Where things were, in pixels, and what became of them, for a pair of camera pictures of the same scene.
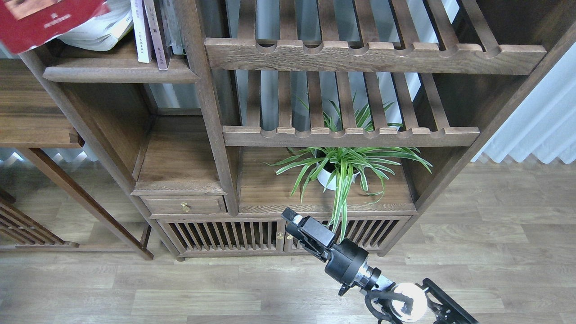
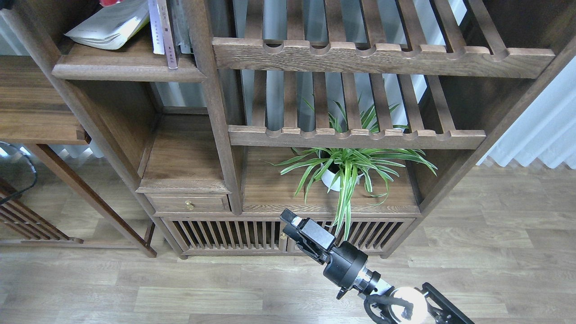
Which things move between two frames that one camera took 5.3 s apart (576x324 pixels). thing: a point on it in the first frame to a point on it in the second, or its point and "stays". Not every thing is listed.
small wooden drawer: x=159 y=204 stays
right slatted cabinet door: x=376 y=233 stays
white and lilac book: x=142 y=38 to x=156 y=28
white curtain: x=545 y=126 stays
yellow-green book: x=103 y=33 stays
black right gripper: x=347 y=258 stays
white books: x=164 y=31 to x=175 y=20
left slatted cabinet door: x=206 y=236 stays
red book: x=25 y=24 to x=105 y=3
